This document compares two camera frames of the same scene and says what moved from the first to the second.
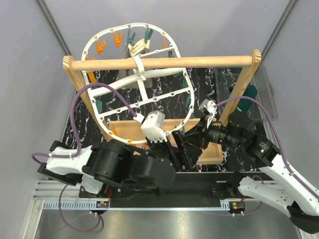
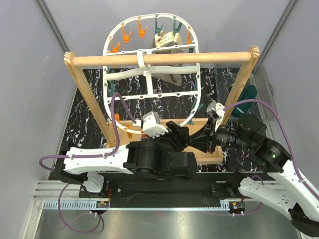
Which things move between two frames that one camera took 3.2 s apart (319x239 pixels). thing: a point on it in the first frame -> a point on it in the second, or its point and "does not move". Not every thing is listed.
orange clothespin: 117,41 -> 141,32
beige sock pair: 131,50 -> 167,39
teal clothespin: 130,39 -> 158,30
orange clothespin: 114,132 -> 117,117
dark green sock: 244,105 does not move
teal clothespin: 148,35 -> 175,31
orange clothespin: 90,74 -> 114,49
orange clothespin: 99,48 -> 126,37
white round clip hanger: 140,71 -> 148,73
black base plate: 189,185 does not move
